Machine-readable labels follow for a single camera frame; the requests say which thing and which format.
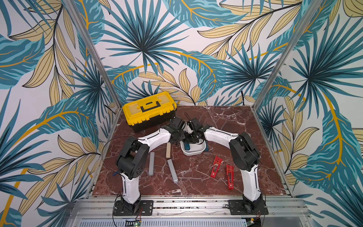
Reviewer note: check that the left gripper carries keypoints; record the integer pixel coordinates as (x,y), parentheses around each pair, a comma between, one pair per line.
(182,137)

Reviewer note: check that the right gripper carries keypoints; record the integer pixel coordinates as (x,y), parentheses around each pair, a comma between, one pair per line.
(193,136)

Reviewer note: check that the white rectangular tray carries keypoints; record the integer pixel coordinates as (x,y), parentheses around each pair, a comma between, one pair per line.
(195,148)

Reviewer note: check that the grey block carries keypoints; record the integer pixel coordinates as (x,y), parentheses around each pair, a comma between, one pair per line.
(173,171)
(151,164)

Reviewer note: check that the teal block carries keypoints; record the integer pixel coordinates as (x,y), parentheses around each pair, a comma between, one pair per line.
(186,146)
(207,148)

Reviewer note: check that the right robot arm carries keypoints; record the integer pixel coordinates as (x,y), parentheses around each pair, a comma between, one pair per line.
(244,153)

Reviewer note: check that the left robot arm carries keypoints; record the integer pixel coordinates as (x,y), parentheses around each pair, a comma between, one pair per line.
(133,156)

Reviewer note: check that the beige wooden block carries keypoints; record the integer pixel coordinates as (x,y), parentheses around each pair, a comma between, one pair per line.
(168,150)

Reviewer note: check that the yellow black toolbox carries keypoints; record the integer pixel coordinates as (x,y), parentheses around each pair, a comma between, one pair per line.
(150,111)

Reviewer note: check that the red clip left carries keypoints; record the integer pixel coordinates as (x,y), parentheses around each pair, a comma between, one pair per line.
(216,165)

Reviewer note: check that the red clip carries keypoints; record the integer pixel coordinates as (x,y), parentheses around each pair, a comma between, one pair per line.
(216,165)
(230,176)

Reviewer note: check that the red clip right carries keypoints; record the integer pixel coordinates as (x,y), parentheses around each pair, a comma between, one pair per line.
(230,176)

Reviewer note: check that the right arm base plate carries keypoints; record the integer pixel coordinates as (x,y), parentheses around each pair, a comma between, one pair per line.
(246,207)

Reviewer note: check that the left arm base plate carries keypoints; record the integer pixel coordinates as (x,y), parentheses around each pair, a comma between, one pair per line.
(143,208)

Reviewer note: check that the right aluminium frame post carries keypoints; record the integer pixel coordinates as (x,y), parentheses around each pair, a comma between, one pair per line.
(313,7)

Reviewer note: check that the aluminium frame post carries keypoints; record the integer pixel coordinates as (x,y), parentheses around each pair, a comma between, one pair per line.
(75,15)
(313,7)

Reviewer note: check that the left aluminium frame post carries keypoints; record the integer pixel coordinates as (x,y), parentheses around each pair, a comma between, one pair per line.
(75,15)

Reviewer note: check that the aluminium front rail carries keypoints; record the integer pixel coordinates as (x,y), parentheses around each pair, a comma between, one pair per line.
(191,211)

